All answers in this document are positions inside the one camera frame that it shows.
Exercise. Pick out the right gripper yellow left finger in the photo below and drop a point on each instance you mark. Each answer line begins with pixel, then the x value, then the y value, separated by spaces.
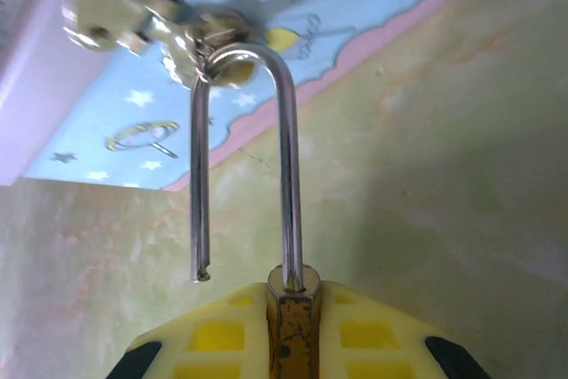
pixel 213 339

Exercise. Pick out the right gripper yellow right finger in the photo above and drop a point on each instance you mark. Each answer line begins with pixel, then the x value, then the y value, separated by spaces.
pixel 373 339

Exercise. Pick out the light blue zipper pouch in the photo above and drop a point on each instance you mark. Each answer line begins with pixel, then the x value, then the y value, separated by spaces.
pixel 133 130

